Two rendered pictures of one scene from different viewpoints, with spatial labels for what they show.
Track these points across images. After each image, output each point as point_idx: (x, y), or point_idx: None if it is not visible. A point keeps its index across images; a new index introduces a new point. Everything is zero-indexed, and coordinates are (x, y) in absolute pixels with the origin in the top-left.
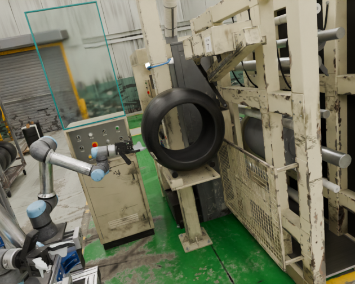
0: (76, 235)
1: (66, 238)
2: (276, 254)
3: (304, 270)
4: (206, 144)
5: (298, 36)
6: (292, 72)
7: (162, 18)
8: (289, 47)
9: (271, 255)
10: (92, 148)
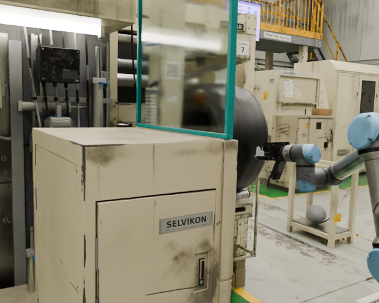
0: (376, 294)
1: None
2: (246, 249)
3: (237, 261)
4: None
5: (253, 65)
6: (245, 88)
7: None
8: (245, 71)
9: (240, 257)
10: (314, 145)
